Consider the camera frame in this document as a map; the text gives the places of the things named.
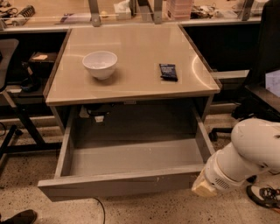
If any white tissue box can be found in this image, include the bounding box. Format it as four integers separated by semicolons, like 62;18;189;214
114;0;131;20

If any black power cable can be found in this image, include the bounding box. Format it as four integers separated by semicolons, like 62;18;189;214
93;198;106;224

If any grey and black sneaker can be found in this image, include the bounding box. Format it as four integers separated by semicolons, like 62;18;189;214
246;185;280;213

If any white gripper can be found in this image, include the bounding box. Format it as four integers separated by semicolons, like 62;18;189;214
192;151;244;198

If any white ceramic bowl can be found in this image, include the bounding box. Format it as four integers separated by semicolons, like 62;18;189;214
82;51;118;80

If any dark blue snack packet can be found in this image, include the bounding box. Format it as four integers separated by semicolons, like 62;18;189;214
159;64;178;81

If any dark brown shoe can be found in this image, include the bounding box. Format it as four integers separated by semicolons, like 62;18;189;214
0;209;38;224

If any black box with label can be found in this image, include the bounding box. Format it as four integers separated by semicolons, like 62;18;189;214
28;52;58;78

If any grey drawer cabinet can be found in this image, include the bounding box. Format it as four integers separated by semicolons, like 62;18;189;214
45;24;220;130

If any pink plastic container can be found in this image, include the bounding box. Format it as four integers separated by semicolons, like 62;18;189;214
166;0;193;20

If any grey top drawer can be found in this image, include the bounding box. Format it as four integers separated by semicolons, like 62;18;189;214
38;105;214;201

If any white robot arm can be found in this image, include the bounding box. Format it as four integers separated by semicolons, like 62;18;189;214
192;118;280;197

